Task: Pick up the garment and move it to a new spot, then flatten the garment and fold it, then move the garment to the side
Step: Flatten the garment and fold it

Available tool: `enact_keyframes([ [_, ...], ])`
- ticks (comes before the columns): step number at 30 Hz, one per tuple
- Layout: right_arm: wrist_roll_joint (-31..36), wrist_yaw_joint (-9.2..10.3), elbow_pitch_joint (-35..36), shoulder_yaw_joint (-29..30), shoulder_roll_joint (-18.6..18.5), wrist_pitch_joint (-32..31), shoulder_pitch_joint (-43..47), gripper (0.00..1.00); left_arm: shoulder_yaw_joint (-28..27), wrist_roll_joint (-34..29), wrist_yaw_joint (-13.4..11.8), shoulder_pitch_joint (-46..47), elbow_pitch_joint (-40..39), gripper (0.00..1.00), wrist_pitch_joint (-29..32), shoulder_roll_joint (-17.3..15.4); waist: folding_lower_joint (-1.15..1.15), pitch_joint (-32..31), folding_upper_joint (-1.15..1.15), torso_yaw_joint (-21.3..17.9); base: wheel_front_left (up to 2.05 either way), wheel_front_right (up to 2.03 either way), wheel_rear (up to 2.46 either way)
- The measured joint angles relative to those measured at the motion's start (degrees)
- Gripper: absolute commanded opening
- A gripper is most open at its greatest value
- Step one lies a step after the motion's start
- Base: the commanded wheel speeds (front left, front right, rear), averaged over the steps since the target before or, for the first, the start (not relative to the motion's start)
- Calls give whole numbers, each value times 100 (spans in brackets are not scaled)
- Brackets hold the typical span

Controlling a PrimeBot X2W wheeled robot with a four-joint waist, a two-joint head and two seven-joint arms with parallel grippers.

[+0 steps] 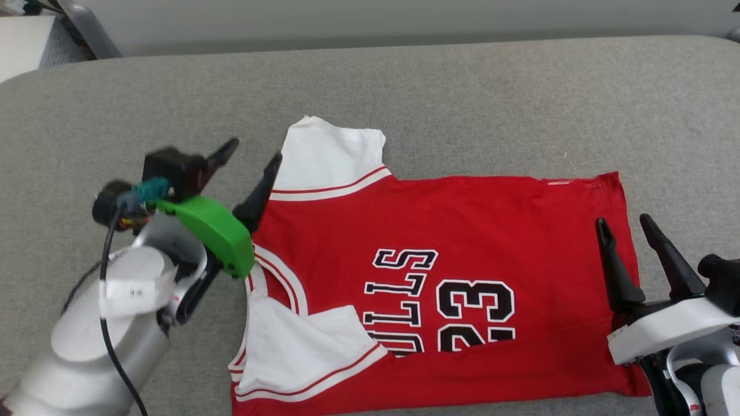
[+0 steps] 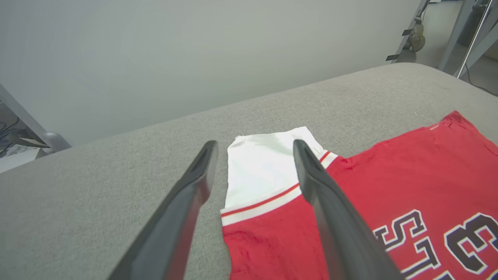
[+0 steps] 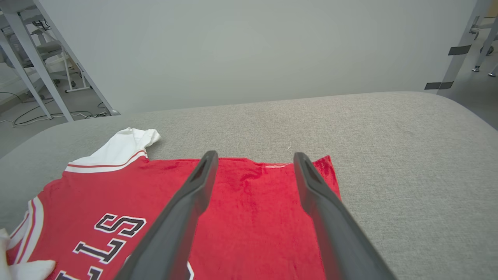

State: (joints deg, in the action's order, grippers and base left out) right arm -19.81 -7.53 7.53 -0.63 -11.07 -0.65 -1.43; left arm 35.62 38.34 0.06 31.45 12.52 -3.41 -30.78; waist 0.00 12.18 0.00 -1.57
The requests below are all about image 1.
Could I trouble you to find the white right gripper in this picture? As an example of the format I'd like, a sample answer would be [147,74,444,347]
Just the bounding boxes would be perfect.
[595,214,740,366]

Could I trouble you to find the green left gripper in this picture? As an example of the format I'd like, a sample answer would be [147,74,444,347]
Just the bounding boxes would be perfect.
[156,137,284,279]

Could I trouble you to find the grey partition post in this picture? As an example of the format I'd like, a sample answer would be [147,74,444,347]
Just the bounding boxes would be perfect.
[55,0,123,60]

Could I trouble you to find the white metal case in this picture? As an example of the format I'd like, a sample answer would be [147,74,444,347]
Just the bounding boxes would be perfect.
[0,14,87,84]

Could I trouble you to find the red white basketball jersey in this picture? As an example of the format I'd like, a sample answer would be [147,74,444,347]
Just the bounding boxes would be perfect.
[228,116,651,416]

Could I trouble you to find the white paper tape label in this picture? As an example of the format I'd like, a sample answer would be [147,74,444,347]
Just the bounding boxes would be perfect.
[98,263,175,318]

